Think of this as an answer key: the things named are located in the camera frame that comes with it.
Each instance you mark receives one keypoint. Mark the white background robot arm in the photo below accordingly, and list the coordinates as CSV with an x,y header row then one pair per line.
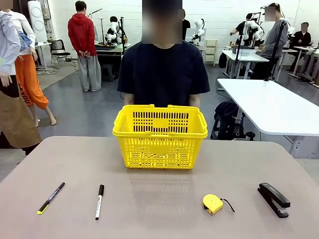
x,y
199,28
255,27

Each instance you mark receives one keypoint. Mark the seated person in black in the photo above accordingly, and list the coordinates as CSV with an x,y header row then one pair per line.
x,y
301,39

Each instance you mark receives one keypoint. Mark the yellow tape measure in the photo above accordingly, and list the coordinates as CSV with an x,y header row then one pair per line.
x,y
211,203

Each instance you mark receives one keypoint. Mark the person in black t-shirt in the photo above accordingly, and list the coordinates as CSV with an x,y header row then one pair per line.
x,y
185,27

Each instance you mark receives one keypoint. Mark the white marker with black cap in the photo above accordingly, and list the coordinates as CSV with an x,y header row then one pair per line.
x,y
99,203

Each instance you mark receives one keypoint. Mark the mannequin in light blue shirt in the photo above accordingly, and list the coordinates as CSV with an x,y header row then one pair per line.
x,y
10,74

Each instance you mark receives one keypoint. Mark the person in red hoodie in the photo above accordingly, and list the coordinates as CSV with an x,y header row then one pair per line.
x,y
83,37

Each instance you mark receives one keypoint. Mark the person's right forearm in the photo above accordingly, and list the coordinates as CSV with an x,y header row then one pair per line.
x,y
129,99

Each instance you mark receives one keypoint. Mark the person in navy t-shirt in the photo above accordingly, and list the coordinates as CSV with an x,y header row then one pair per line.
x,y
163,72

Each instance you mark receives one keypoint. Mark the black pen with yellow tip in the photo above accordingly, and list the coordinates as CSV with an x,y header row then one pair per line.
x,y
51,198

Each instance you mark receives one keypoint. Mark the thin black stand pole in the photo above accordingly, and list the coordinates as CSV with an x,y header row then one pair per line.
x,y
238,52

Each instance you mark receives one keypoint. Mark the white tower air conditioner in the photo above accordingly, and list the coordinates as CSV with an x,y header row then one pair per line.
x,y
37,22

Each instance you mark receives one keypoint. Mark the person's left forearm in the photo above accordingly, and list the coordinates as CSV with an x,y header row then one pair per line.
x,y
194,100

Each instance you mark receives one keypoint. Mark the large white table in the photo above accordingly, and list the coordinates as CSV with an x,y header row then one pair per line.
x,y
269,104

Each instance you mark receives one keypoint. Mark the white background work table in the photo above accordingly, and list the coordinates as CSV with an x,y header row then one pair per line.
x,y
244,56

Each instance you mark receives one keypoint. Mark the white drawer cabinet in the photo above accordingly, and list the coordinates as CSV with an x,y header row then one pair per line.
x,y
210,52

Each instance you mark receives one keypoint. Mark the white and black background robot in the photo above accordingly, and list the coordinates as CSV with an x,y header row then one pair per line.
x,y
113,31

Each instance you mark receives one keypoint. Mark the black camera stand pole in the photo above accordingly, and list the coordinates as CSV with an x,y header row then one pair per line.
x,y
275,49

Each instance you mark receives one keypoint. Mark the yellow plastic shopping basket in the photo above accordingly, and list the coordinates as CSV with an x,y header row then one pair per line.
x,y
159,152

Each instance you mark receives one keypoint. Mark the black bag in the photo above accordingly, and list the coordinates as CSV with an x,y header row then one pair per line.
x,y
223,61

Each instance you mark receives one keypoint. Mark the standing person in black shirt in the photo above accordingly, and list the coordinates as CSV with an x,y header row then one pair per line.
x,y
240,30

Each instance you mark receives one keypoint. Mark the mannequin in orange pants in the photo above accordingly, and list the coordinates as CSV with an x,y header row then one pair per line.
x,y
28,82

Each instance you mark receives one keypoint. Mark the black office chair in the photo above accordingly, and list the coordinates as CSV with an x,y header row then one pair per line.
x,y
58,48

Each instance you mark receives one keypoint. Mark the grey background work table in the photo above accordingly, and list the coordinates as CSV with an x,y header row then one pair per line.
x,y
109,51

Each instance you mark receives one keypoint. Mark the person in grey sweater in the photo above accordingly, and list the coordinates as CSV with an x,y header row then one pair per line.
x,y
272,39

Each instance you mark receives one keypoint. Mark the dark grey step stool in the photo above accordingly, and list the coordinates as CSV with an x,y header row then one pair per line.
x,y
108,71

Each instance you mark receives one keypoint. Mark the black stapler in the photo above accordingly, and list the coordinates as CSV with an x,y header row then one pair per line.
x,y
274,199

